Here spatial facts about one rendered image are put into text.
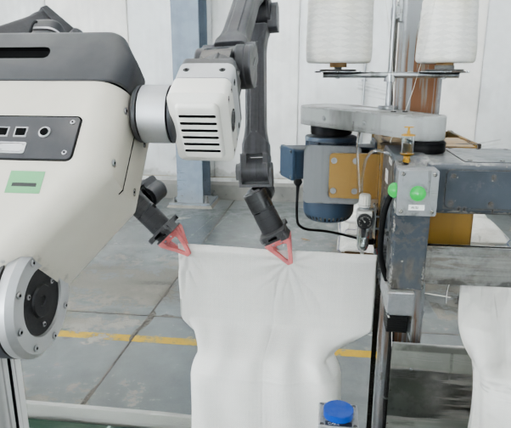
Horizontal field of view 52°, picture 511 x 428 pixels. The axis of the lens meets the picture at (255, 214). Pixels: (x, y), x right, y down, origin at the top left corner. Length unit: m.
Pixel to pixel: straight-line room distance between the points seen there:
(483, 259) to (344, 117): 0.48
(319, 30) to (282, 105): 4.94
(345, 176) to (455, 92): 4.98
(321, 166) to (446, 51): 0.43
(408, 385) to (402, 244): 0.69
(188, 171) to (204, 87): 5.31
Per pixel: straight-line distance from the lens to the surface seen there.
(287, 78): 6.24
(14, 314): 0.74
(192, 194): 6.12
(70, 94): 0.83
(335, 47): 1.32
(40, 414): 2.06
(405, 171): 1.04
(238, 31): 1.06
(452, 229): 1.44
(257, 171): 1.22
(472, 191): 1.12
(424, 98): 1.58
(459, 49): 1.37
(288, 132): 6.28
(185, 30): 5.99
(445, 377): 1.72
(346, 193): 1.47
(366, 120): 1.31
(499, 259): 1.35
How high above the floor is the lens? 1.51
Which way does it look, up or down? 15 degrees down
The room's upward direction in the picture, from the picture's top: straight up
